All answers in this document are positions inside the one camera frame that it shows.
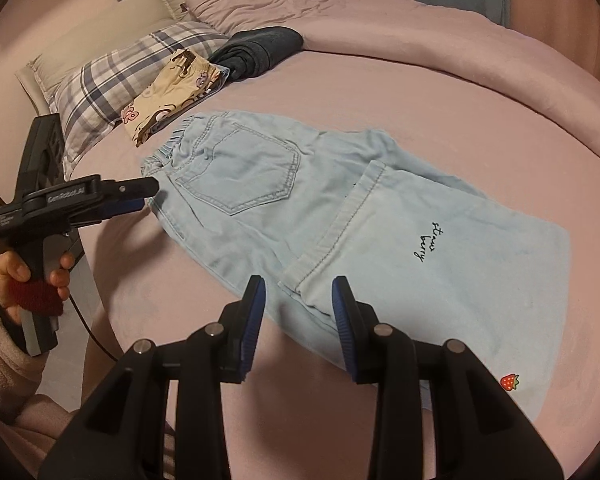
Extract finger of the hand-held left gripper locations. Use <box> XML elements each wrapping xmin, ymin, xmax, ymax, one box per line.
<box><xmin>101</xmin><ymin>176</ymin><xmax>159</xmax><ymax>206</ymax></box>
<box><xmin>102</xmin><ymin>199</ymin><xmax>146</xmax><ymax>218</ymax></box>

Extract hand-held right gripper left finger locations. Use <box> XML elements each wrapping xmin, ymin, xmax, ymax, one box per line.
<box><xmin>37</xmin><ymin>275</ymin><xmax>267</xmax><ymax>480</ymax></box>

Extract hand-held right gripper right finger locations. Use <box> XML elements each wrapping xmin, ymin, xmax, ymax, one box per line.
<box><xmin>331</xmin><ymin>276</ymin><xmax>563</xmax><ymax>480</ymax></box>

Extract light blue strawberry pants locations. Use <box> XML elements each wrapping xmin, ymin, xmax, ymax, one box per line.
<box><xmin>141</xmin><ymin>110</ymin><xmax>572</xmax><ymax>423</ymax></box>

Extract person's left forearm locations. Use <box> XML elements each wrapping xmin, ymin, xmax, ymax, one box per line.
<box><xmin>0</xmin><ymin>274</ymin><xmax>48</xmax><ymax>413</ymax></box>

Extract person's left hand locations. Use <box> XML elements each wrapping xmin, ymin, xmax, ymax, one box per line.
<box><xmin>0</xmin><ymin>251</ymin><xmax>76</xmax><ymax>317</ymax></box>

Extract cream cartoon print garment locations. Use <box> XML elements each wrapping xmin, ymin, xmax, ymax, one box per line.
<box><xmin>122</xmin><ymin>47</ymin><xmax>229</xmax><ymax>148</ymax></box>

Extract plaid pillow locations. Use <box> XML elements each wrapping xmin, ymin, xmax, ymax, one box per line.
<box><xmin>27</xmin><ymin>20</ymin><xmax>231</xmax><ymax>162</ymax></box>

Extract beige pillow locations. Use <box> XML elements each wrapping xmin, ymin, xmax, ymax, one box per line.
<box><xmin>15</xmin><ymin>0</ymin><xmax>177</xmax><ymax>113</ymax></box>

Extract dark grey folded garment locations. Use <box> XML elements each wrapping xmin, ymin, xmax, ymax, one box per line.
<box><xmin>210</xmin><ymin>26</ymin><xmax>306</xmax><ymax>82</ymax></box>

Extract person's pink fleece clothing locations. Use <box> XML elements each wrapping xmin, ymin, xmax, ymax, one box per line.
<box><xmin>0</xmin><ymin>394</ymin><xmax>177</xmax><ymax>480</ymax></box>

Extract pink duvet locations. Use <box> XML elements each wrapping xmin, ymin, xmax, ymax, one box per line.
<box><xmin>185</xmin><ymin>0</ymin><xmax>600</xmax><ymax>128</ymax></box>

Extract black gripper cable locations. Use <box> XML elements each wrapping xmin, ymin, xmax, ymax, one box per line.
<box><xmin>67</xmin><ymin>294</ymin><xmax>127</xmax><ymax>362</ymax></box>

